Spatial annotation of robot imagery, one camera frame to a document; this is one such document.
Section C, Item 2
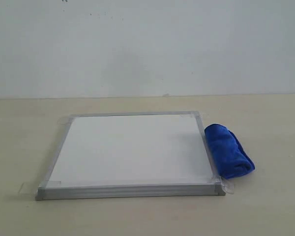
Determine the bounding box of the blue microfiber cloth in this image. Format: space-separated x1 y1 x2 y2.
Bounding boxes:
205 124 255 179

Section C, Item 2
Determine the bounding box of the clear tape front left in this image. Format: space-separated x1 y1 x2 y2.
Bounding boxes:
17 181 61 197

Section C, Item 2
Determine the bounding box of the aluminium framed whiteboard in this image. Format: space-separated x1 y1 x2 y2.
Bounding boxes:
35 112 219 201

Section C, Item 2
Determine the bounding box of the clear tape front right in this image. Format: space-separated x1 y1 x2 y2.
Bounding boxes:
208 177 235 196

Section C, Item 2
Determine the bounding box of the clear tape back right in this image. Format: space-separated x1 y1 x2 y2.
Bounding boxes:
180 111 210 119

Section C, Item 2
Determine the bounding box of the clear tape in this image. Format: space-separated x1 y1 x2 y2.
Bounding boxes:
17 181 61 197
208 177 235 196
180 111 210 119

